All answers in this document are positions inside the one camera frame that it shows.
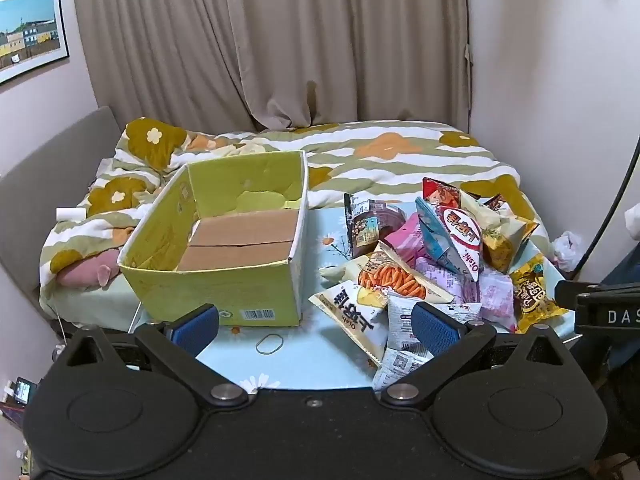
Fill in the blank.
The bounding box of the white yellow chip packet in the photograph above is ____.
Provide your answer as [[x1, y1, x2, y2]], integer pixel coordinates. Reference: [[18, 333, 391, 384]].
[[309, 280, 392, 367]]

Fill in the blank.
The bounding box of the yellow popcorn packet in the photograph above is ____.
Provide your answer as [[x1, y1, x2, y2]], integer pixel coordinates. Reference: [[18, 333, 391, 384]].
[[510, 254, 571, 335]]

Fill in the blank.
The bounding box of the floral blanket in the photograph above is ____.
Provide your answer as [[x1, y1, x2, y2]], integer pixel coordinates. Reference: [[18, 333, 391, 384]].
[[39, 117, 552, 322]]

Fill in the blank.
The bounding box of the pink and white snack packet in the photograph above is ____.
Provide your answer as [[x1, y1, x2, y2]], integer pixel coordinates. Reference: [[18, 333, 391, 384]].
[[450, 259, 517, 332]]

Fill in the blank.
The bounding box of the black cable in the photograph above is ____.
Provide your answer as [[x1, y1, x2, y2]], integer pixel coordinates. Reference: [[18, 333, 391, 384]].
[[570, 137, 640, 282]]

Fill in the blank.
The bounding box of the orange sticks snack packet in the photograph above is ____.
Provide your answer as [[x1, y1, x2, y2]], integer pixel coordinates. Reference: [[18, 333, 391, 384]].
[[350, 241, 455, 307]]

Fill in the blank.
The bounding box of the white printed snack packet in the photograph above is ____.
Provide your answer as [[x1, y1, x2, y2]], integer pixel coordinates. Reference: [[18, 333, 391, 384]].
[[372, 292, 482, 392]]

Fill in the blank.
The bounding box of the white plastic bag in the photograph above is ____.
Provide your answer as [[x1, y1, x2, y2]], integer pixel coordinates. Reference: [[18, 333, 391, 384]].
[[549, 230, 587, 272]]

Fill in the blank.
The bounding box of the yellow and brown snack packet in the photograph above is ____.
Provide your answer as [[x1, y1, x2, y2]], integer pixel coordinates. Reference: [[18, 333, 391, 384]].
[[481, 194, 541, 275]]

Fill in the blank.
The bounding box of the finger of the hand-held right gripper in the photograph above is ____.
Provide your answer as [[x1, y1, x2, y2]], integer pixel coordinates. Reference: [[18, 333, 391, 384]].
[[555, 280, 640, 312]]

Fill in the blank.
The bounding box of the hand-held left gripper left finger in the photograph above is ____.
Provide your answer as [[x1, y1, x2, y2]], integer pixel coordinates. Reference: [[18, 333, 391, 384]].
[[51, 303, 249, 409]]

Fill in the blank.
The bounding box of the yellow-green cardboard box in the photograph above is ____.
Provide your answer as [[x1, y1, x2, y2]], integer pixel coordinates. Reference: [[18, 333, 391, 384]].
[[117, 149, 310, 327]]

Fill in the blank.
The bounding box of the red snack packet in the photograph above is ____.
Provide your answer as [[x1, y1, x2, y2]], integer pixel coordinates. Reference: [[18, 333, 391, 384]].
[[422, 177, 463, 211]]

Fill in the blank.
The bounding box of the beige curtain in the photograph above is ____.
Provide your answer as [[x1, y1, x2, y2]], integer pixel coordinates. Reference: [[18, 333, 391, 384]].
[[71, 0, 474, 134]]

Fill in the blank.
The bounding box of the small screen device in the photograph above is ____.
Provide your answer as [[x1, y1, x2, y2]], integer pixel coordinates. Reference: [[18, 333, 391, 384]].
[[11, 376, 39, 406]]

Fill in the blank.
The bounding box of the pink plush toy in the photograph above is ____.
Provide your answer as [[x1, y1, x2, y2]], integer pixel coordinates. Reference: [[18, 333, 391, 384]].
[[56, 249, 124, 289]]

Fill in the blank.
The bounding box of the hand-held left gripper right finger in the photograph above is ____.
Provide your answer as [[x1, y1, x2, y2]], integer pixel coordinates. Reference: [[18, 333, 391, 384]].
[[380, 302, 585, 409]]

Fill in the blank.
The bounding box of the dark blue clothing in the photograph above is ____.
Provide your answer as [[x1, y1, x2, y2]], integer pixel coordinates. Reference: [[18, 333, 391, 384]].
[[597, 254, 640, 287]]

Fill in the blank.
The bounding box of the dark brown snack packet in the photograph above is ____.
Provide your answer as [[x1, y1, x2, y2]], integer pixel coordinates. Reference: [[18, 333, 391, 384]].
[[344, 192, 408, 261]]

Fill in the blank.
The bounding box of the pink striped snack packet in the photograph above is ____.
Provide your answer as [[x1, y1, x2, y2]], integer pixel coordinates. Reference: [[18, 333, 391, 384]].
[[384, 212, 431, 267]]

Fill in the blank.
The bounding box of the light blue snack packet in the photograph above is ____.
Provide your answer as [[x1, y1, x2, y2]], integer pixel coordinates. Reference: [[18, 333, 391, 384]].
[[415, 197, 463, 273]]

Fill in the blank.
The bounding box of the white red-label chip packet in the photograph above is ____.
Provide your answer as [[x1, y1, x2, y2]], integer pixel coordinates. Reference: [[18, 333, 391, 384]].
[[442, 205, 485, 282]]

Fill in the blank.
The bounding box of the framed wall poster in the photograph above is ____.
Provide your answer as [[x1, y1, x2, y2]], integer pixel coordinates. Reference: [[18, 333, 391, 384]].
[[0, 0, 70, 86]]

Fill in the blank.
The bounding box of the grey bed headboard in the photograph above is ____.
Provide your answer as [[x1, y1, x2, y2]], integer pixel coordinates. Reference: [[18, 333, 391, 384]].
[[0, 105, 124, 322]]

